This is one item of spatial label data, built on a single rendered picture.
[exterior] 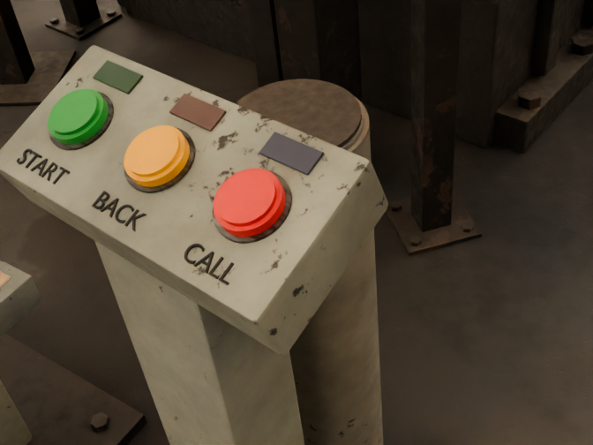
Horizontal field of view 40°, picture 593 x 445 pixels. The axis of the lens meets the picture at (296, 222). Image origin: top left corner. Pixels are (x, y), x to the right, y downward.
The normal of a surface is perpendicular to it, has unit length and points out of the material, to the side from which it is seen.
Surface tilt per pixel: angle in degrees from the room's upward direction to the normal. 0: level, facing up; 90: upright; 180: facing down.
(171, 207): 20
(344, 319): 90
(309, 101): 0
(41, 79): 0
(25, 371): 0
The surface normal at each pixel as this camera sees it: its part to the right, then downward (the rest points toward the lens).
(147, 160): -0.31, -0.50
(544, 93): -0.10, -0.73
